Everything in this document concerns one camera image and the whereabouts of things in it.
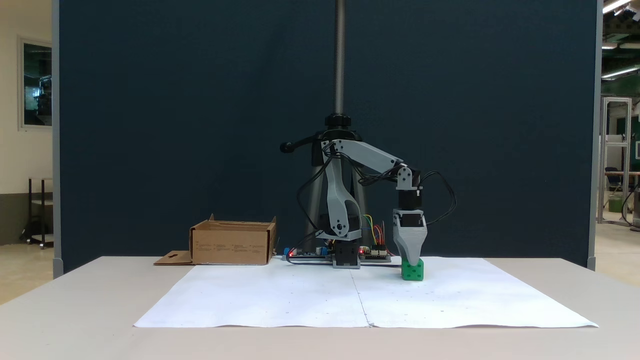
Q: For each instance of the white paper sheet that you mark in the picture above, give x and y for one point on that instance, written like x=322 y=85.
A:
x=475 y=300
x=250 y=300

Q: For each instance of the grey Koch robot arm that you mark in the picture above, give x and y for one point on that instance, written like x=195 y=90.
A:
x=345 y=200

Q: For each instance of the black camera tripod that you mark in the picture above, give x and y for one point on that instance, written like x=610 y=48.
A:
x=340 y=60

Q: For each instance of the brown cardboard box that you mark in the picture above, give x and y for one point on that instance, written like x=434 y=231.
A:
x=230 y=245

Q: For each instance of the ceiling strip light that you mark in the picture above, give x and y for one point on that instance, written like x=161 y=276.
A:
x=620 y=72
x=616 y=4

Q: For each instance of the green die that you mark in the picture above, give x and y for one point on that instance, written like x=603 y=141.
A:
x=412 y=272

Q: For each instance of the dark blue partition panel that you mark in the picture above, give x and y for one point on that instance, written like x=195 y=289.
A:
x=175 y=125

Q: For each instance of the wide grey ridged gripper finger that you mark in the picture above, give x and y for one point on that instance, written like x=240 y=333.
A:
x=411 y=245

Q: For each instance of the framed wall window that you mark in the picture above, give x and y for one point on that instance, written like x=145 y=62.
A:
x=37 y=85

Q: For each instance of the aluminium profile frame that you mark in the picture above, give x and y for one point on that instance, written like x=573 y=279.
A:
x=604 y=160

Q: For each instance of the black shelf cart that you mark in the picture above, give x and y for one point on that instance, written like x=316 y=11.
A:
x=40 y=235

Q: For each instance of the blue circuit board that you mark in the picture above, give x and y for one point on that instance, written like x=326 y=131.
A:
x=307 y=254

